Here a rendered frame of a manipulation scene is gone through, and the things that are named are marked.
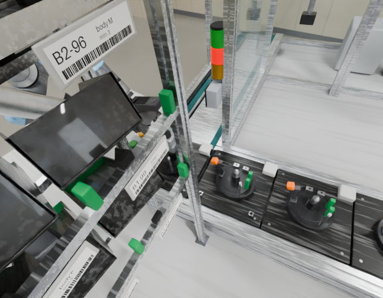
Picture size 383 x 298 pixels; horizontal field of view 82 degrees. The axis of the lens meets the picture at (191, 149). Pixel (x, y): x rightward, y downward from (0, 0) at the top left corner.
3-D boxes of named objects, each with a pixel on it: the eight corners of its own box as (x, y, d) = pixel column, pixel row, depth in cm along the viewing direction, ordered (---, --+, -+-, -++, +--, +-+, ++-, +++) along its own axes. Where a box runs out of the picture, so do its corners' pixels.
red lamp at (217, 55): (208, 64, 67) (207, 48, 63) (214, 55, 70) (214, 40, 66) (223, 66, 65) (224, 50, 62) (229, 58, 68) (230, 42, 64)
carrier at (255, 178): (191, 201, 78) (187, 182, 68) (216, 152, 91) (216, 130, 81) (259, 229, 70) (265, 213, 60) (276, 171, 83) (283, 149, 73)
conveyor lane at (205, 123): (140, 188, 94) (133, 175, 86) (215, 80, 139) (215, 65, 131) (200, 214, 84) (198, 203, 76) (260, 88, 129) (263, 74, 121)
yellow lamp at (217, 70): (208, 78, 71) (208, 64, 67) (214, 70, 74) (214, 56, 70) (223, 81, 69) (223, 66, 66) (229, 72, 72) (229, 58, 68)
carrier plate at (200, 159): (133, 177, 87) (132, 174, 85) (164, 135, 100) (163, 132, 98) (187, 199, 79) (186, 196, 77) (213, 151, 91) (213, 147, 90)
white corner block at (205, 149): (198, 155, 91) (198, 149, 88) (203, 148, 93) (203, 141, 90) (209, 159, 89) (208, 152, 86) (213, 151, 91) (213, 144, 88)
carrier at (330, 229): (259, 229, 69) (266, 213, 60) (277, 171, 82) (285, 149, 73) (347, 265, 61) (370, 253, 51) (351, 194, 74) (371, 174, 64)
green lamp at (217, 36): (207, 47, 63) (207, 29, 60) (214, 39, 66) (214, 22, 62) (224, 49, 62) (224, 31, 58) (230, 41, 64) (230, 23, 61)
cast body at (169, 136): (159, 148, 81) (155, 135, 76) (165, 140, 83) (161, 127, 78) (179, 155, 78) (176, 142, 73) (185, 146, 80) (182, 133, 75)
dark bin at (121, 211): (67, 196, 57) (45, 176, 53) (107, 161, 63) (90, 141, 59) (114, 239, 36) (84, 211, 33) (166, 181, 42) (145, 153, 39)
